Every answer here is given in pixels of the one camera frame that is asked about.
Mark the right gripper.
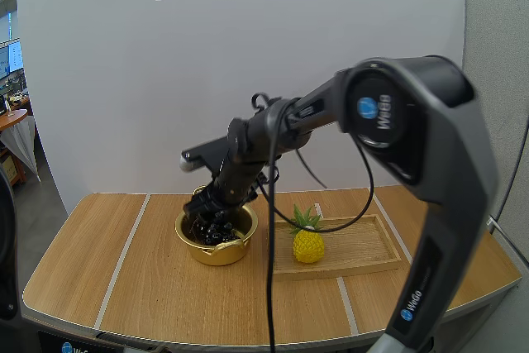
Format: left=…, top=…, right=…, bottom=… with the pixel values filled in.
left=182, top=155, right=266, bottom=222

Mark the bunch of dark toy grapes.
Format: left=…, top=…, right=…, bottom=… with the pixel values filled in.
left=193, top=209, right=242, bottom=246

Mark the yellow toy pineapple green crown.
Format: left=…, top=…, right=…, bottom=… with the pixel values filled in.
left=288, top=203, right=326, bottom=265

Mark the shallow wooden tray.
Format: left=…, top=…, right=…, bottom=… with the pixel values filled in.
left=267, top=213, right=405, bottom=283

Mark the round wooden table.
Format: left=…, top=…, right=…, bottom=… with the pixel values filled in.
left=0, top=107, right=29, bottom=132

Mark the grey partition panel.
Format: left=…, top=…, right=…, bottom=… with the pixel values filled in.
left=461, top=0, right=529, bottom=255

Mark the gold pot with two handles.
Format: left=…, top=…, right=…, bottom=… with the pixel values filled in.
left=174, top=184, right=260, bottom=267

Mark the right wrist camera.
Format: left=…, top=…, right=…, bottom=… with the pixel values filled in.
left=179, top=134, right=235, bottom=174

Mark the black cable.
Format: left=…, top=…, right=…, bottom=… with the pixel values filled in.
left=264, top=101, right=291, bottom=353
left=489, top=119, right=529, bottom=224
left=294, top=147, right=329, bottom=189
left=288, top=137, right=376, bottom=235

